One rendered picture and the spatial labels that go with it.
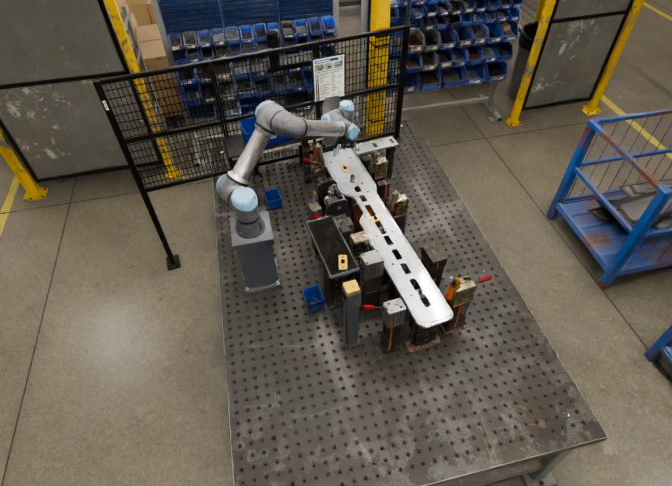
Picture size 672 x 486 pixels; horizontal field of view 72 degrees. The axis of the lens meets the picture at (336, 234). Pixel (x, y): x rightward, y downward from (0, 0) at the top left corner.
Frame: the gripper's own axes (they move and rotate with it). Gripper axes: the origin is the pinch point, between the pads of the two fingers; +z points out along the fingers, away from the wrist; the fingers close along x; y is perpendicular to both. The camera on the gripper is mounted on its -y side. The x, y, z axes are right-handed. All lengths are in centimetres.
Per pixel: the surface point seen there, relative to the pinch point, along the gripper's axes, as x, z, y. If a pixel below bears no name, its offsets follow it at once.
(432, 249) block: 17, 8, 79
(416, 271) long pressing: 4, 11, 87
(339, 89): 17, -9, -55
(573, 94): 299, 89, -118
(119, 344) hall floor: -167, 111, 6
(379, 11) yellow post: 45, -54, -59
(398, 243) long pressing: 4, 11, 67
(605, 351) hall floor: 137, 110, 125
